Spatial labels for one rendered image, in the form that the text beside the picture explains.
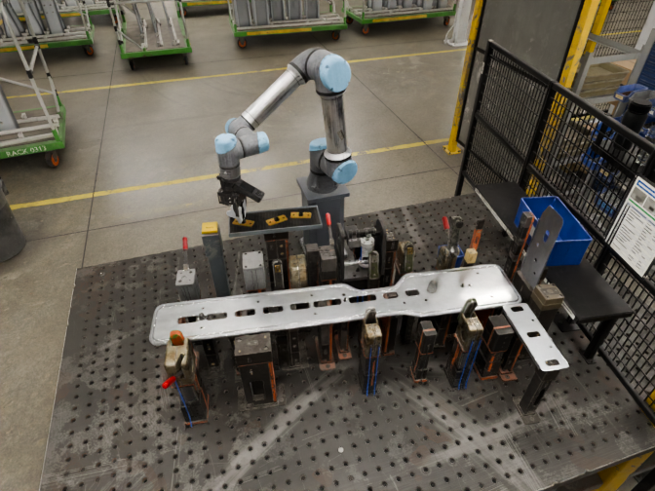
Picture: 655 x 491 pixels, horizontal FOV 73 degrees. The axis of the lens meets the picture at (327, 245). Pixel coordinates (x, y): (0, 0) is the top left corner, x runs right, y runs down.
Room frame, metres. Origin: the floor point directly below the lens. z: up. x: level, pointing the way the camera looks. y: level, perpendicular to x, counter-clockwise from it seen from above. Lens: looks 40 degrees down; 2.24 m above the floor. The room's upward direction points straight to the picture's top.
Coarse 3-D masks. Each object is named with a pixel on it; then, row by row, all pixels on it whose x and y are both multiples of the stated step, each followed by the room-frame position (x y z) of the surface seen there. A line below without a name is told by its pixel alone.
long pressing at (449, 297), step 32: (320, 288) 1.22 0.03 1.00; (352, 288) 1.22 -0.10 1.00; (384, 288) 1.22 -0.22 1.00; (416, 288) 1.22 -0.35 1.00; (448, 288) 1.22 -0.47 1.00; (480, 288) 1.22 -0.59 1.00; (512, 288) 1.22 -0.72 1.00; (160, 320) 1.07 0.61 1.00; (224, 320) 1.07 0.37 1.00; (256, 320) 1.07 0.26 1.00; (288, 320) 1.07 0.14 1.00; (320, 320) 1.07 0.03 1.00; (352, 320) 1.07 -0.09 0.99
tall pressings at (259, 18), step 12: (240, 0) 7.99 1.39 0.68; (252, 0) 8.21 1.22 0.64; (264, 0) 8.08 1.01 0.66; (276, 0) 8.35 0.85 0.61; (288, 0) 8.65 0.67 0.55; (300, 0) 8.41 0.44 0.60; (312, 0) 8.52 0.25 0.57; (240, 12) 7.98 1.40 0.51; (252, 12) 8.43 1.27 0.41; (264, 12) 8.07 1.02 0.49; (276, 12) 8.35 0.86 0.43; (288, 12) 8.62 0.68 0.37; (300, 12) 8.40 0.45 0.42; (312, 12) 8.51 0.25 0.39; (240, 24) 7.95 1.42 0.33; (264, 24) 8.05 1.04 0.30
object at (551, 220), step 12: (552, 216) 1.27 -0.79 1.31; (540, 228) 1.30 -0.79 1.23; (552, 228) 1.25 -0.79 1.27; (540, 240) 1.28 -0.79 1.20; (552, 240) 1.23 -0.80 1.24; (528, 252) 1.31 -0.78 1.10; (540, 252) 1.26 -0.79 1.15; (528, 264) 1.29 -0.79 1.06; (540, 264) 1.23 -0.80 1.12; (528, 276) 1.27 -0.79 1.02; (540, 276) 1.21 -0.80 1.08
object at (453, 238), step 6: (456, 216) 1.40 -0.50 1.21; (450, 222) 1.40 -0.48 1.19; (456, 222) 1.38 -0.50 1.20; (462, 222) 1.36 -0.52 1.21; (450, 228) 1.39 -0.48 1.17; (456, 228) 1.39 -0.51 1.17; (450, 234) 1.38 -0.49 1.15; (456, 234) 1.39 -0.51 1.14; (450, 240) 1.37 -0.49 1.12; (456, 240) 1.38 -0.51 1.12; (450, 246) 1.37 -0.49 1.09; (456, 246) 1.37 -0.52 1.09; (456, 252) 1.37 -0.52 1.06
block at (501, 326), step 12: (492, 324) 1.06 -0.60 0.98; (504, 324) 1.06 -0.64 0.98; (492, 336) 1.04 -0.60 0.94; (504, 336) 1.02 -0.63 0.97; (480, 348) 1.09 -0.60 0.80; (492, 348) 1.01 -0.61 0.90; (504, 348) 1.02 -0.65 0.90; (480, 360) 1.06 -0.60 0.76; (492, 360) 1.02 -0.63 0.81; (480, 372) 1.03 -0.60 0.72; (492, 372) 1.02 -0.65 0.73
